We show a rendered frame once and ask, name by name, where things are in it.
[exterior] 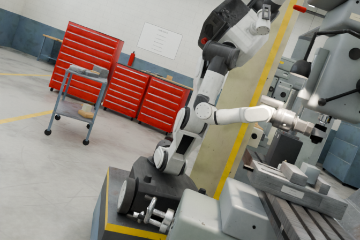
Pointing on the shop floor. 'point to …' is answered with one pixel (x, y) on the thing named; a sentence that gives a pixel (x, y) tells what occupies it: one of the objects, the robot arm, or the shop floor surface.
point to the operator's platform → (106, 205)
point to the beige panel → (225, 101)
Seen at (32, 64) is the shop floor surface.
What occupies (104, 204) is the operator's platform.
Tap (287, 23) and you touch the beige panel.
